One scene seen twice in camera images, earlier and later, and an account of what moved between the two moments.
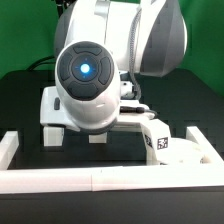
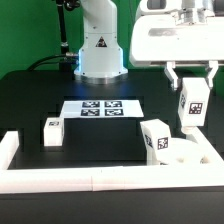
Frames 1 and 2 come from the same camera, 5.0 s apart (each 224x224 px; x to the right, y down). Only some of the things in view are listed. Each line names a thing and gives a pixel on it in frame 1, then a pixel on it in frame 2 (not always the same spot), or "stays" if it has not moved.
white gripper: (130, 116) → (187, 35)
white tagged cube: (53, 136) stays
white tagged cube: (97, 138) → (194, 101)
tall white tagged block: (157, 136) stays
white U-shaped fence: (112, 178) stays
